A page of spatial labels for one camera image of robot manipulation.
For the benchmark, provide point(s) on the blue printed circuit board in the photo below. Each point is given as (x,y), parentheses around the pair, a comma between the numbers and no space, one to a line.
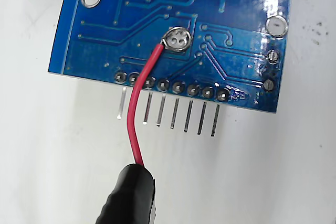
(105,51)

